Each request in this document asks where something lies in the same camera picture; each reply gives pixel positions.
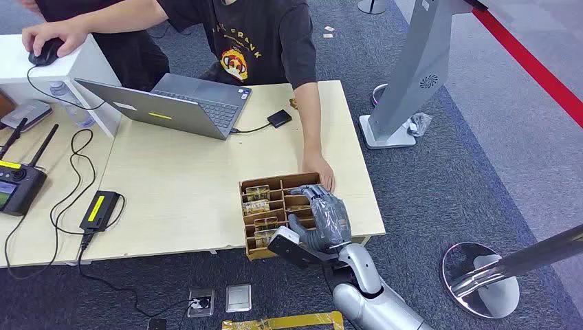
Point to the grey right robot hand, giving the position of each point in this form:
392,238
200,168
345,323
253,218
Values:
330,221

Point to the person's left hand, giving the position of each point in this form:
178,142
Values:
321,171

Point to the person's right hand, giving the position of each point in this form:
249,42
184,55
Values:
57,32

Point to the black computer mouse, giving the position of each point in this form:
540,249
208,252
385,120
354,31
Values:
44,53

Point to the person's right forearm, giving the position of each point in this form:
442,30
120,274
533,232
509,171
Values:
118,18

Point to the person's left forearm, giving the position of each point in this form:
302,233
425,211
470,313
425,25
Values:
309,118

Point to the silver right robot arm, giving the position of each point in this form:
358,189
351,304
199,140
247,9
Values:
369,291

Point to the wooden card holder box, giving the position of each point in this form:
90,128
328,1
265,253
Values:
275,209

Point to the gold patterned card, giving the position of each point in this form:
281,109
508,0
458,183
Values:
258,192
266,223
264,238

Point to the person in black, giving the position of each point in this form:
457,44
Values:
123,54

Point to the gold hotel key card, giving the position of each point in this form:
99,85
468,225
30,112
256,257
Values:
256,207

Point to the white cabinet box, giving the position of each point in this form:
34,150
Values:
86,68

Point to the black external drive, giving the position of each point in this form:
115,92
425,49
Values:
279,119

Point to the small brown object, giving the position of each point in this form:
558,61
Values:
293,104

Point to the clear plastic water bottle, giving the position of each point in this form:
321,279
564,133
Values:
73,107

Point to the grey flat router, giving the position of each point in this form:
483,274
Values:
27,114

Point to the yellow floor tape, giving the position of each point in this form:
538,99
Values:
291,321

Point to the clear plastic bag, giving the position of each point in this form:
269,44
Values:
420,124

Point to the silver floor socket cover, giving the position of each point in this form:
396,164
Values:
238,298

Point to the grey kiosk stand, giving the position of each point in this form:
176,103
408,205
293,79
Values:
410,77

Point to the grey laptop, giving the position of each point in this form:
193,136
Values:
182,107

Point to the silver floor socket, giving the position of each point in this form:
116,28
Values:
201,302

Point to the black remote controller with antennas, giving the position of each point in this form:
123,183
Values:
18,184

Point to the grey round stand base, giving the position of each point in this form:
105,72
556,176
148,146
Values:
372,5

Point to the chrome stanchion base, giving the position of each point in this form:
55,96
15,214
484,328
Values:
489,291

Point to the black power adapter yellow label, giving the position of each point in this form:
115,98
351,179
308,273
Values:
99,210

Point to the chrome stanchion pole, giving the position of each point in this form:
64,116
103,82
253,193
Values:
524,259

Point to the black floor plug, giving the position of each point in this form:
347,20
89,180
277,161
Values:
157,324

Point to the red barrier belt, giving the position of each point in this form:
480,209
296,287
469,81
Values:
528,64

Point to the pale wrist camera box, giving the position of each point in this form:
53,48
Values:
288,245

